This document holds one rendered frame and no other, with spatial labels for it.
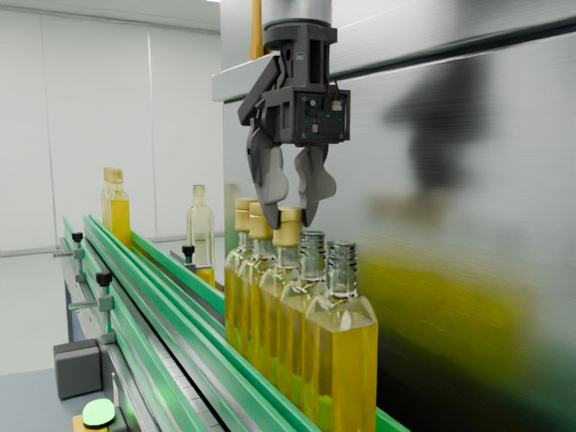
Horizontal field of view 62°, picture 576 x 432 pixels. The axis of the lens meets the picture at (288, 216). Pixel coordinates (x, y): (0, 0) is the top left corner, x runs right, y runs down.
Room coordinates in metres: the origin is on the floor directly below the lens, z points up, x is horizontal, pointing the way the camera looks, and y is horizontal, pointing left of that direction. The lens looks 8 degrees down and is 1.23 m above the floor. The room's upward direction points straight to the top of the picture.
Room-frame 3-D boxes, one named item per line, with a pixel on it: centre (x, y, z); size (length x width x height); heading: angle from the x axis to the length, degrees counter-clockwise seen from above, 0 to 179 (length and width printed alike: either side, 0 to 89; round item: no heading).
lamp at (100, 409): (0.67, 0.28, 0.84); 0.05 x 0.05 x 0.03
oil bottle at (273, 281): (0.56, 0.00, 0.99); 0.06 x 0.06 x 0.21; 28
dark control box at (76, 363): (0.92, 0.42, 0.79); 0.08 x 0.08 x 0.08; 29
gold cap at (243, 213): (0.66, 0.06, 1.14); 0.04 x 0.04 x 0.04
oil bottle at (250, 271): (0.61, 0.03, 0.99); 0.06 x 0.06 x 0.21; 28
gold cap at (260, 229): (0.61, 0.03, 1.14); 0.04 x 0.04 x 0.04
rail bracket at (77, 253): (1.23, 0.57, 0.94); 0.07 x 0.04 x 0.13; 119
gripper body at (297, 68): (0.53, -0.01, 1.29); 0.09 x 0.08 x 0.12; 29
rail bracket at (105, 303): (0.83, 0.35, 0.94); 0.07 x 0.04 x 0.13; 119
